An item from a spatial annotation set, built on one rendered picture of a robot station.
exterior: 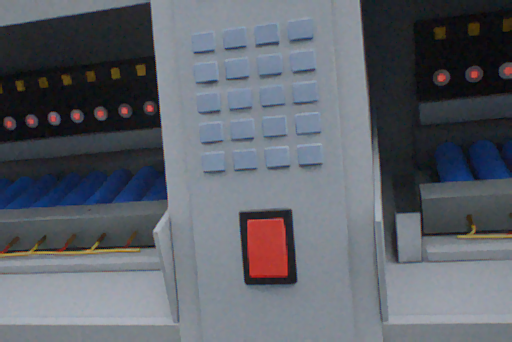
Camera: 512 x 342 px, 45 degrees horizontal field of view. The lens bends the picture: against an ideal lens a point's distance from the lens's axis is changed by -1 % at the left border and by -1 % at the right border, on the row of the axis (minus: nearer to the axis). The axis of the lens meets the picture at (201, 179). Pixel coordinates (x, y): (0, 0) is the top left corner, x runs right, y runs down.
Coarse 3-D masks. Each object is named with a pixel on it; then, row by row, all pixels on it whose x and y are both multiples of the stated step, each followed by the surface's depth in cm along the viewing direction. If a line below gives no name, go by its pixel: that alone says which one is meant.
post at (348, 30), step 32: (160, 0) 29; (352, 0) 26; (160, 32) 29; (352, 32) 27; (160, 64) 29; (352, 64) 27; (160, 96) 29; (352, 96) 27; (352, 128) 27; (352, 160) 27; (352, 192) 27; (352, 224) 27; (192, 256) 29; (352, 256) 27; (192, 288) 29; (352, 288) 27; (192, 320) 30
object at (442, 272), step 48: (432, 48) 41; (480, 48) 40; (432, 96) 42; (480, 96) 41; (432, 144) 40; (480, 144) 39; (384, 192) 39; (432, 192) 33; (480, 192) 32; (384, 240) 34; (432, 240) 33; (480, 240) 32; (384, 288) 26; (432, 288) 29; (480, 288) 28; (384, 336) 27; (432, 336) 27; (480, 336) 26
